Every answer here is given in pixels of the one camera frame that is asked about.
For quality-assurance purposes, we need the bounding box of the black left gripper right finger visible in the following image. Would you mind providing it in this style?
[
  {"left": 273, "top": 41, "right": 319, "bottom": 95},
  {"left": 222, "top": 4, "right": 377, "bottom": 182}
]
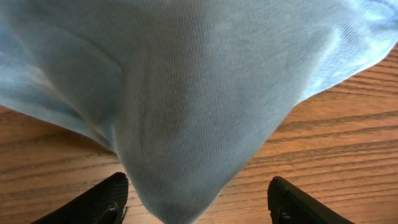
[{"left": 267, "top": 176, "right": 353, "bottom": 224}]

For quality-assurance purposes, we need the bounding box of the light blue printed t-shirt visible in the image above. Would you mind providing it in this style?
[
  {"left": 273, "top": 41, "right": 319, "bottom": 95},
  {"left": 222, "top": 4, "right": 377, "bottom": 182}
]
[{"left": 1, "top": 0, "right": 397, "bottom": 223}]

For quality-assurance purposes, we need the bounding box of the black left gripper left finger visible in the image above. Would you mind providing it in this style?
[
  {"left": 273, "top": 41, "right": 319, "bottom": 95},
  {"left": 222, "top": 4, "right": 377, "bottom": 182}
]
[{"left": 32, "top": 172, "right": 129, "bottom": 224}]

